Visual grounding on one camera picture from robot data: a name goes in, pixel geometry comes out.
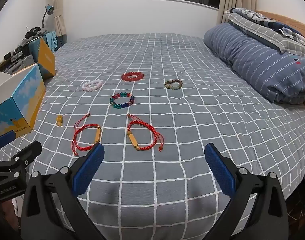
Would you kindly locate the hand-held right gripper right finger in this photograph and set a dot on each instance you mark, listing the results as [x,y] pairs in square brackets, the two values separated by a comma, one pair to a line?
[218,166]

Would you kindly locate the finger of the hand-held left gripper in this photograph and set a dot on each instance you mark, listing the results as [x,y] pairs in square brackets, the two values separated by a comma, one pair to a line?
[3,138]
[25,152]

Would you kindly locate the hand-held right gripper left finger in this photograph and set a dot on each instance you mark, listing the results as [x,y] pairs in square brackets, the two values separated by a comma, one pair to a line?
[90,167]

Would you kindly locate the blue and yellow cardboard box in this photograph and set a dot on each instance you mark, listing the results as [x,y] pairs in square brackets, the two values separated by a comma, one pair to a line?
[22,100]

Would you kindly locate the small yellow charm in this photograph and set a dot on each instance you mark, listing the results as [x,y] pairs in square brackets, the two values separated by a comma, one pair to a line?
[59,120]

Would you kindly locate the person's left forearm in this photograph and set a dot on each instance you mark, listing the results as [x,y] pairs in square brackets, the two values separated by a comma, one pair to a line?
[10,208]

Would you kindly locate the grey suitcase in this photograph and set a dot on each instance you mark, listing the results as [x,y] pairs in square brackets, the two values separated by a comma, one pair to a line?
[20,62]

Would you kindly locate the dark clutter pile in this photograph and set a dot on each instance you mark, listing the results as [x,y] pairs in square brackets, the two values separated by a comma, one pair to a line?
[15,52]

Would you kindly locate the teal suitcase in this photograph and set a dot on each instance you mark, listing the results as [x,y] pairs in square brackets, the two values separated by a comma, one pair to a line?
[35,48]

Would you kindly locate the light blue cloth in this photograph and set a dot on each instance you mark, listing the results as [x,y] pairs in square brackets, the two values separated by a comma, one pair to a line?
[51,41]

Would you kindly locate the black bag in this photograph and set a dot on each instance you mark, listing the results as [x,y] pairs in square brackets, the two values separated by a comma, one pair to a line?
[32,32]

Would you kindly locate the folded blue striped quilt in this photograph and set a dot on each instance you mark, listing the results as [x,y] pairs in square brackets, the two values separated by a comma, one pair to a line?
[255,57]

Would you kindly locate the grey checked bed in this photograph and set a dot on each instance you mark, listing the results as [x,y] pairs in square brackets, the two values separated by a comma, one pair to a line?
[167,55]

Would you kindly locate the blue desk lamp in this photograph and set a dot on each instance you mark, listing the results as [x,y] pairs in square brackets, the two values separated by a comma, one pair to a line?
[49,9]

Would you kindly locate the grey checked pillow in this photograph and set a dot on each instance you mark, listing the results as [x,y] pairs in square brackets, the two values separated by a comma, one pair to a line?
[267,30]

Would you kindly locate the dark blue patterned pillow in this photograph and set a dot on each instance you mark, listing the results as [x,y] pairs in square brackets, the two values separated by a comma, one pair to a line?
[262,17]

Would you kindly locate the wooden headboard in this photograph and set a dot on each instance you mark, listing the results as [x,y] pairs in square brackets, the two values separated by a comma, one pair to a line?
[287,21]

